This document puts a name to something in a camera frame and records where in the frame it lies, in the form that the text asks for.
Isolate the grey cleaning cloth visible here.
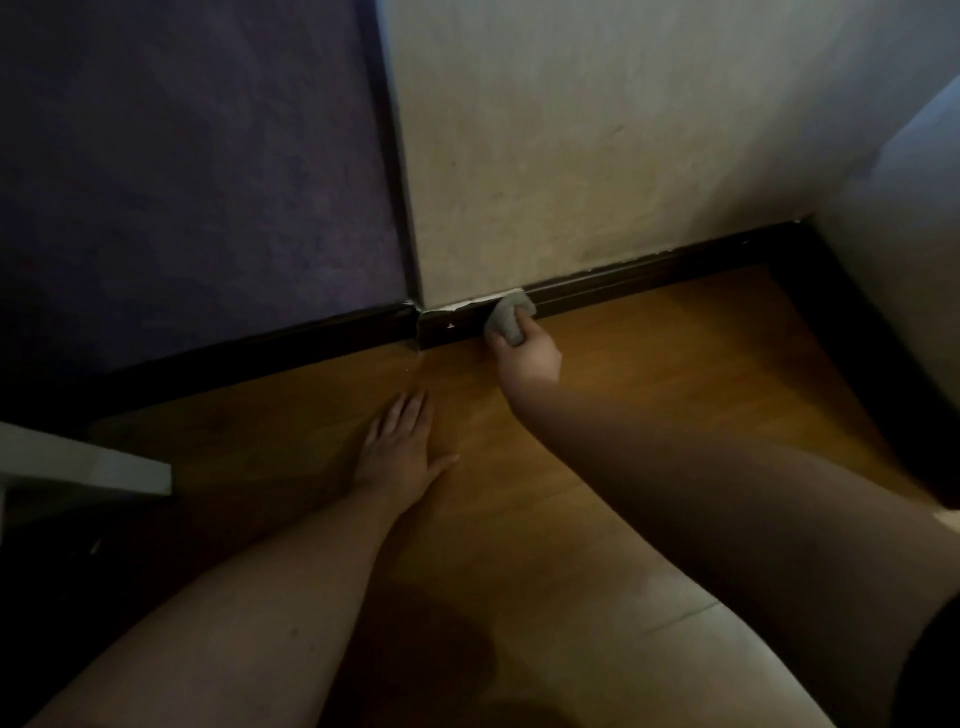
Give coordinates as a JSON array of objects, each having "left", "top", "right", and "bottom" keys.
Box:
[{"left": 483, "top": 290, "right": 536, "bottom": 348}]

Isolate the person's right hand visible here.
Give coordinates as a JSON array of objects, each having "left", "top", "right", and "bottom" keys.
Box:
[{"left": 485, "top": 311, "right": 564, "bottom": 388}]

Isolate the person's right forearm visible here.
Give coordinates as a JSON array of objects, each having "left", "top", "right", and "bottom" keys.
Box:
[{"left": 502, "top": 371, "right": 960, "bottom": 728}]

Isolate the person's left forearm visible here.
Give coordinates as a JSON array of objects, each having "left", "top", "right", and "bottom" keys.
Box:
[{"left": 26, "top": 483, "right": 403, "bottom": 728}]

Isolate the chipped dark brown baseboard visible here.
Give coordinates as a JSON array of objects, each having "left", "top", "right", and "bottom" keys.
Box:
[{"left": 416, "top": 221, "right": 815, "bottom": 352}]

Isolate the black shirt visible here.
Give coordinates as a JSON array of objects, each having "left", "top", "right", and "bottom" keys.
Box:
[{"left": 890, "top": 590, "right": 960, "bottom": 728}]

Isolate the person's left hand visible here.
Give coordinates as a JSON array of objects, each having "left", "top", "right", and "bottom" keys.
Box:
[{"left": 350, "top": 388, "right": 461, "bottom": 519}]

